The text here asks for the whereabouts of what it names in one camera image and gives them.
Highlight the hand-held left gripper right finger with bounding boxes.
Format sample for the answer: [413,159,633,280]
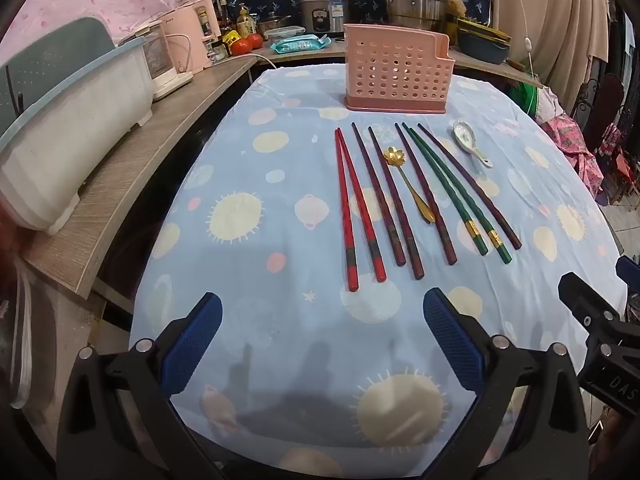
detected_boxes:
[422,287,591,480]

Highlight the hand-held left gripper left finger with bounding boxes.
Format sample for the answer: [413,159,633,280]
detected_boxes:
[56,291,223,480]

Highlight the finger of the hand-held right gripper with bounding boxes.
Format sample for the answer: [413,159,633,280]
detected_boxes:
[558,272,630,334]
[616,255,640,311]

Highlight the green chopstick with gold band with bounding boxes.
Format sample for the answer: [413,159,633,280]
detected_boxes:
[401,121,489,257]
[407,127,514,264]

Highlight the dark maroon chopstick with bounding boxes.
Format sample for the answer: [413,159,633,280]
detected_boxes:
[368,125,425,280]
[416,122,523,251]
[350,121,407,267]
[394,122,458,266]

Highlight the pink perforated utensil basket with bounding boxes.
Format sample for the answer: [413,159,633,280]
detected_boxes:
[344,23,456,112]

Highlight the blue planet print tablecloth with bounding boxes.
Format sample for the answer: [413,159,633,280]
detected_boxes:
[129,64,628,480]

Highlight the pink floral cloth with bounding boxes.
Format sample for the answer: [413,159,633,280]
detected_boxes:
[542,112,606,196]

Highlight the dark ornate chair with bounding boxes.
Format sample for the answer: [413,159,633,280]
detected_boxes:
[582,74,626,153]

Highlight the wooden side counter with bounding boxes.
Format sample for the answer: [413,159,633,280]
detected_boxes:
[20,55,258,297]

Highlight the gold flower spoon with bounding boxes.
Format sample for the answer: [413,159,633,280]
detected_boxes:
[383,146,437,223]

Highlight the white ceramic spoon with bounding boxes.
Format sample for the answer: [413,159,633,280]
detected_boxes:
[452,120,494,169]

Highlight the green plastic bag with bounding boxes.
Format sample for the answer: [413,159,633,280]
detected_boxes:
[520,80,541,116]

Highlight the hanging dark clothes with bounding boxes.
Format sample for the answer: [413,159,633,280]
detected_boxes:
[607,0,640,126]

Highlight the white plastic tub blue rim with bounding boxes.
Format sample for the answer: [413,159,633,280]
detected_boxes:
[0,35,155,237]

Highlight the beige hanging curtain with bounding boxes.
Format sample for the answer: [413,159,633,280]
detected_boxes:
[487,0,611,111]

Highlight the blue bowl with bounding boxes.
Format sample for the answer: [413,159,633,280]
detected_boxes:
[459,32,512,65]

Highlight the white blender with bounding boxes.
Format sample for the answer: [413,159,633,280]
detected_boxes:
[120,20,195,102]

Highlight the yellow bowl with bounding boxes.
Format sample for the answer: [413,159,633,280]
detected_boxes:
[457,19,512,43]

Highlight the yellow seasoning packet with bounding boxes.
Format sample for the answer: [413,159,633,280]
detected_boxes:
[221,30,246,56]

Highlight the grey back counter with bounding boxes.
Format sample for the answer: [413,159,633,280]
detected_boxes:
[257,35,543,88]

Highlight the blue wet wipes pack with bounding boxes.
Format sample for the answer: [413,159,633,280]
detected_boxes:
[270,34,333,55]

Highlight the pink electric kettle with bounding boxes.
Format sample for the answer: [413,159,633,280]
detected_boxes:
[165,0,223,73]

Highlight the clear food container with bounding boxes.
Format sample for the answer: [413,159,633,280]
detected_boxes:
[262,26,306,43]

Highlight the yellow pump bottle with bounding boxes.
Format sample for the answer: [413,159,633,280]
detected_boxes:
[236,4,258,38]

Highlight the teal plastic panel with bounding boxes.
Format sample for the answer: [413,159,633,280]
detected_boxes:
[0,16,117,121]

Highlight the small steel pot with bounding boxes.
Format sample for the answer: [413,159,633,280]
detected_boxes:
[257,12,293,36]

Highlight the steel rice cooker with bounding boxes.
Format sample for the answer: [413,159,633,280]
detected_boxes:
[300,0,353,38]

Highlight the white cable with switch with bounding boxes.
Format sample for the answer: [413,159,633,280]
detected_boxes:
[510,0,538,76]

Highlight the white kettle power cord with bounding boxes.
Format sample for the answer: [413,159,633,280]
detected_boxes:
[210,52,278,68]

